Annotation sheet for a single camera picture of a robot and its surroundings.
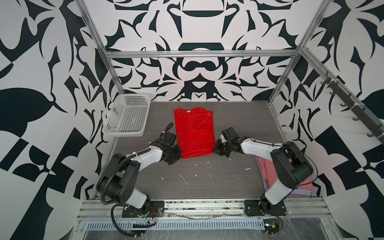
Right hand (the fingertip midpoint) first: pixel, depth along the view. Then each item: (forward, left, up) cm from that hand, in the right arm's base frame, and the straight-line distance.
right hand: (212, 149), depth 91 cm
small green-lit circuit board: (-38, -25, -5) cm, 45 cm away
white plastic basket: (+30, +60, -2) cm, 67 cm away
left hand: (-2, +17, 0) cm, 17 cm away
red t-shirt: (+15, +10, -1) cm, 18 cm away
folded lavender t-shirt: (-23, -43, -3) cm, 49 cm away
